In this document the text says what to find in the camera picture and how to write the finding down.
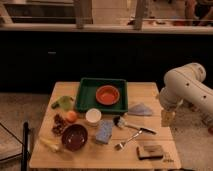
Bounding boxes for dark brown board eraser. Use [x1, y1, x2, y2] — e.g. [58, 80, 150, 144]
[136, 145, 163, 160]

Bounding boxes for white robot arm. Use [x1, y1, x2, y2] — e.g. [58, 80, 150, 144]
[158, 63, 213, 127]

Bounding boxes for orange bowl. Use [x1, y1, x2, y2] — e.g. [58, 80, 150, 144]
[96, 85, 120, 105]

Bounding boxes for purple bowl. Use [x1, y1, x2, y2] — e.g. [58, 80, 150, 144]
[61, 124, 88, 151]

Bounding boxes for grey blue cloth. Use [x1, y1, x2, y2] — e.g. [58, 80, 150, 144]
[128, 103, 153, 116]

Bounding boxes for silver fork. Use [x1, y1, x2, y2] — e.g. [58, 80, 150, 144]
[114, 130, 143, 151]

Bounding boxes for green plastic tray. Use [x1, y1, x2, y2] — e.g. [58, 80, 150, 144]
[75, 78, 128, 115]

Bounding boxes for blue sponge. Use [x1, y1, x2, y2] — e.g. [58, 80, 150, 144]
[95, 120, 113, 144]

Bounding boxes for white cup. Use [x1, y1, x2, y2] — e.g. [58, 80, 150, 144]
[85, 108, 102, 126]

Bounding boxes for orange fruit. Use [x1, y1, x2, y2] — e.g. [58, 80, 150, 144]
[66, 110, 78, 123]

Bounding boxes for green toy vegetable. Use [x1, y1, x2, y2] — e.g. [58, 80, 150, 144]
[51, 96, 73, 111]

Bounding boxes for brown toy grapes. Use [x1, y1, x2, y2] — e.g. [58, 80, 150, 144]
[52, 114, 67, 136]

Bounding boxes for black handled dish brush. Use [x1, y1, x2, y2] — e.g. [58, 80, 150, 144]
[113, 116, 157, 135]

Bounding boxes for black chair frame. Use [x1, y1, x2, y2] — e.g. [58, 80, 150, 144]
[0, 122, 30, 171]

